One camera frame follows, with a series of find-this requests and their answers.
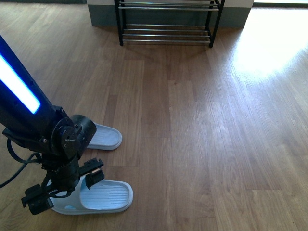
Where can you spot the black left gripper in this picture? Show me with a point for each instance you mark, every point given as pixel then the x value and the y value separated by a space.
pixel 61 183

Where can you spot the black robot arm blue light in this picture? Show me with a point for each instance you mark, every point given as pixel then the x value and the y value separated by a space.
pixel 39 132

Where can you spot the white slide sandal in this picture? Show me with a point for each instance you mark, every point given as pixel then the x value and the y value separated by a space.
pixel 105 138
pixel 106 196

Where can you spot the black metal shoe rack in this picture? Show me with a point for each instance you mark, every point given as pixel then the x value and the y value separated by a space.
pixel 168 21

